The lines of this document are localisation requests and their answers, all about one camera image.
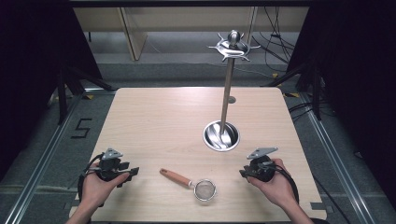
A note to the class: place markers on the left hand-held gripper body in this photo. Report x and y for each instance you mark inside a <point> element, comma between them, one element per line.
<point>109,169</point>

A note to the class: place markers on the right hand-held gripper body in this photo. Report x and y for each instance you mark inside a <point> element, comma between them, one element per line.
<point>262,166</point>

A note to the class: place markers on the person's left hand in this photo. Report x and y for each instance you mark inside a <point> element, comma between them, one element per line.
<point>97,189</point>

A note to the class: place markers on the person's right hand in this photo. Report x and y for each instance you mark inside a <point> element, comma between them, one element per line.
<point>277,188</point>

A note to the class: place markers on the steel utensil rack stand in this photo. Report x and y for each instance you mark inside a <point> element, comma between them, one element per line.
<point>228,84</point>

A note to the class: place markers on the black tripod stand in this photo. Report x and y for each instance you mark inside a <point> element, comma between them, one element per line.
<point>63,93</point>
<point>314,87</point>

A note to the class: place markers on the dark curtain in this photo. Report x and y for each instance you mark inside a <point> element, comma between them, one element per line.
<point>34,77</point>
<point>358,87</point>

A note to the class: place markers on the light wooden desk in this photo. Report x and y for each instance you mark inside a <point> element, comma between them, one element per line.
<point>134,31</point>

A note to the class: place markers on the metal floor rail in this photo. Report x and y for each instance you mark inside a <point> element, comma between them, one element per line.
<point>336,168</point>
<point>40,168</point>

